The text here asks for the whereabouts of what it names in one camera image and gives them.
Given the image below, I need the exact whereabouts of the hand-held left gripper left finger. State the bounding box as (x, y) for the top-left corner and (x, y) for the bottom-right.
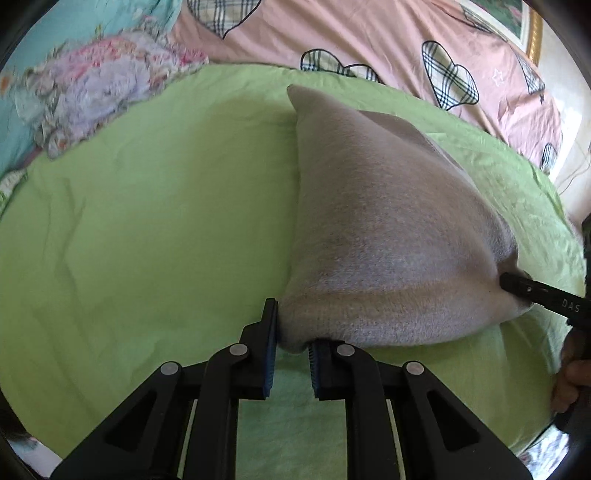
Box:
(51, 298), (280, 480)

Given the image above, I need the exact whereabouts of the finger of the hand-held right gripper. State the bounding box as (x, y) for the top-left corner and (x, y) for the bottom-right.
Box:
(499, 272), (591, 331)

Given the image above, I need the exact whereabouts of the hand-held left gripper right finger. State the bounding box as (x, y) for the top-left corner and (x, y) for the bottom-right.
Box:
(307, 339), (534, 480)

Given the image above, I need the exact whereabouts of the beige knitted sweater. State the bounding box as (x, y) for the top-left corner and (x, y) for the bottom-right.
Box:
(279, 84), (536, 356)

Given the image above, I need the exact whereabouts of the person's right hand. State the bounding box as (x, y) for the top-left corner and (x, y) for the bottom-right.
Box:
(551, 330), (591, 414)

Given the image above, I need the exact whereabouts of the light green bed sheet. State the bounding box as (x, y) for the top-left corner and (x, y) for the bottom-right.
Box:
(0, 62), (587, 462)

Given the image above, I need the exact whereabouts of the gold framed picture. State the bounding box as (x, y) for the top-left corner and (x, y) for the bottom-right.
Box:
(462, 0), (544, 65)

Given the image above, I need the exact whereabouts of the green and white patterned cloth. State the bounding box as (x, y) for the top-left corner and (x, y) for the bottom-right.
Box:
(0, 167), (29, 214)

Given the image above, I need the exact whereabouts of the pink quilt with plaid hearts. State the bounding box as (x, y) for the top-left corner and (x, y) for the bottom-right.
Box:
(171, 0), (567, 172)

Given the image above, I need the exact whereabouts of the purple floral cloth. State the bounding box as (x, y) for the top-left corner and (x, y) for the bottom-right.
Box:
(14, 32), (209, 160)

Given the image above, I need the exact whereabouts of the teal floral quilt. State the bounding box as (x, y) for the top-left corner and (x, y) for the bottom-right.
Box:
(0, 0), (182, 177)

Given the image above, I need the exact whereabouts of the thin dark cable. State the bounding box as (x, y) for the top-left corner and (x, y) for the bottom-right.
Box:
(558, 133), (591, 195)

